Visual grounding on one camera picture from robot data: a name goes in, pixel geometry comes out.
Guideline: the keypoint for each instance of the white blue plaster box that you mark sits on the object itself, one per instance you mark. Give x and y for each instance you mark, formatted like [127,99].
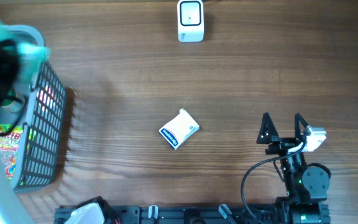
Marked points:
[179,129]

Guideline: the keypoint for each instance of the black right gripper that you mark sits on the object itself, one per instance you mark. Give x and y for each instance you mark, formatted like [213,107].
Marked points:
[281,144]

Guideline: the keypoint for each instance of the green lid plastic jar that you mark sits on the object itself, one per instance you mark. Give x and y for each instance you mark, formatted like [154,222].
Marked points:
[14,102]

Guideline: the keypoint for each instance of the grey plastic shopping basket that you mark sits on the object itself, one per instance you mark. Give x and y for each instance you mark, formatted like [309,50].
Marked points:
[41,119]

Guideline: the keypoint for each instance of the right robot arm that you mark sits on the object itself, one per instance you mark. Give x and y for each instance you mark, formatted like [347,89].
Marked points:
[306,184]

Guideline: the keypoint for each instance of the teal tissue packet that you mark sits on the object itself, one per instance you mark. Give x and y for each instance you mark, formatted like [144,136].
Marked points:
[30,47]

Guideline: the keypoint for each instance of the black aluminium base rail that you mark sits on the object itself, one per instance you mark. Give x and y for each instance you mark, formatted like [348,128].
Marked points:
[266,213]

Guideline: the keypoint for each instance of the Haribo gummy candy bag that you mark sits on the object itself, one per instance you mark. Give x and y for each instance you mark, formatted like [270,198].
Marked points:
[9,146]

